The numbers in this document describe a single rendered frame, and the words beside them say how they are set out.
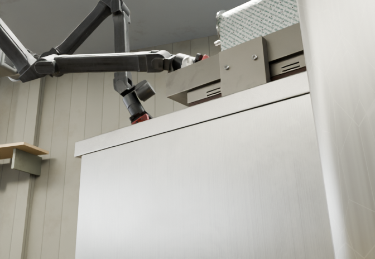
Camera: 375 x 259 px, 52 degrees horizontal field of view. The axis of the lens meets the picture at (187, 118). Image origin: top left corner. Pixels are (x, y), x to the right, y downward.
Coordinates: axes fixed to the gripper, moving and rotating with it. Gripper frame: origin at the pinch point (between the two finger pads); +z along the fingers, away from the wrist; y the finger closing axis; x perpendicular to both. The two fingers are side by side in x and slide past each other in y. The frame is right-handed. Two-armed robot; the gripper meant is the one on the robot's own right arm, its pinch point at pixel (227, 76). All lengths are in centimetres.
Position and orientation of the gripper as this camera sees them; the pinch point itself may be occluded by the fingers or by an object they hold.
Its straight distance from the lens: 106.9
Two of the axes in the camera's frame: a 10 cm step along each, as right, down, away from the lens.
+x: 3.9, -9.2, 0.0
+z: 6.9, 2.9, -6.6
